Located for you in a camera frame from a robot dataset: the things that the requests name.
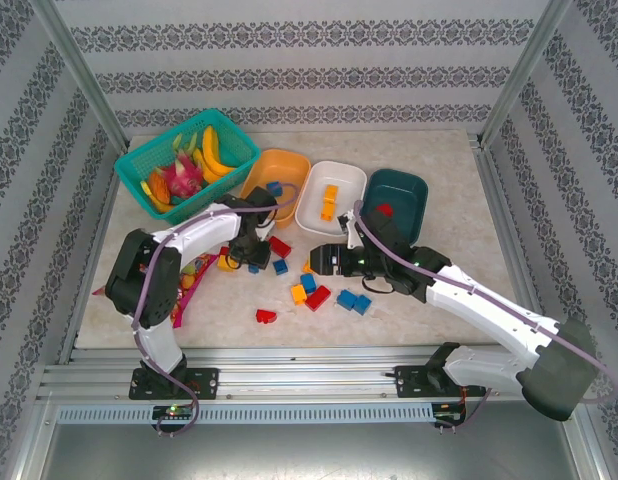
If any grey slotted cable duct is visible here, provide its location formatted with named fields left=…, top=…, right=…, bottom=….
left=56, top=403, right=435, bottom=425

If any pink toy dragon fruit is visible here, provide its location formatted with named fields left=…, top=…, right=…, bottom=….
left=163, top=153, right=205, bottom=199

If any orange toy fruit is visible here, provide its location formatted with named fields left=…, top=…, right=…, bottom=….
left=147, top=169, right=171, bottom=204

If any aluminium side rail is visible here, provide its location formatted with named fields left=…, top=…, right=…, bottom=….
left=471, top=139, right=560, bottom=361
left=56, top=149, right=125, bottom=366

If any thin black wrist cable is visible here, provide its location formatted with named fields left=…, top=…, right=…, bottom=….
left=361, top=277, right=396, bottom=296

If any aluminium frame post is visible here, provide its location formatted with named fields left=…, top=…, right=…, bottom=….
left=28, top=0, right=130, bottom=151
left=478, top=0, right=575, bottom=149

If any white plastic container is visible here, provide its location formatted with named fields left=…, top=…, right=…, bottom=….
left=294, top=159, right=368, bottom=239

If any yellow toy fruit slice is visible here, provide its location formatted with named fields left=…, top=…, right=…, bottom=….
left=140, top=180, right=176, bottom=214

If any small circuit board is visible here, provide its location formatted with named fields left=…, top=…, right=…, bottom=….
left=435, top=407, right=468, bottom=426
left=152, top=404, right=195, bottom=420

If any yellow toy banana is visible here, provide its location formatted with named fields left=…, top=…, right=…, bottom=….
left=201, top=124, right=238, bottom=176
left=191, top=147, right=225, bottom=184

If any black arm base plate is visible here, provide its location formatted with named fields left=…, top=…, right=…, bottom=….
left=128, top=367, right=220, bottom=401
left=394, top=364, right=488, bottom=399

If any aluminium mounting rail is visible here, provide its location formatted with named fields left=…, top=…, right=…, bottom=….
left=36, top=347, right=583, bottom=401

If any colourful candy bag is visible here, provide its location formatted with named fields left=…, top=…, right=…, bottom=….
left=91, top=252, right=220, bottom=330

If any orange plastic container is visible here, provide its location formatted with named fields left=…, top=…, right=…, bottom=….
left=238, top=148, right=312, bottom=230

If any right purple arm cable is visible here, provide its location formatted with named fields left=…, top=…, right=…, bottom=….
left=353, top=199, right=618, bottom=431

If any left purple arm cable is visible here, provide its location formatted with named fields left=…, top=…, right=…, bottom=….
left=131, top=182, right=300, bottom=439

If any dark teal plastic container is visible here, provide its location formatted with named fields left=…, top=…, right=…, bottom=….
left=361, top=168, right=430, bottom=246

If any teal plastic mesh basket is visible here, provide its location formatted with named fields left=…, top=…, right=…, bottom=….
left=113, top=108, right=262, bottom=225

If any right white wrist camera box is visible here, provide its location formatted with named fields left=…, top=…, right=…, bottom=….
left=337, top=209, right=365, bottom=250

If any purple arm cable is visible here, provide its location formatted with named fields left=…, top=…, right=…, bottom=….
left=131, top=182, right=300, bottom=439
left=353, top=199, right=618, bottom=431

